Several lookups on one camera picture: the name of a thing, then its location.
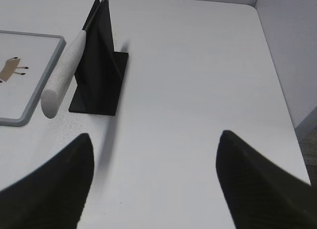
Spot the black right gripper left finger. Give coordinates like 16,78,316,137
0,133,95,229

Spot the kitchen knife with speckled handle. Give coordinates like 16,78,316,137
41,0,105,119

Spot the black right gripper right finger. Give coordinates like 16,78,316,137
215,130,317,229

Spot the black knife stand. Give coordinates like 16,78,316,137
68,0,129,116

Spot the white cutting board grey rim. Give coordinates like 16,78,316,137
0,30,66,127

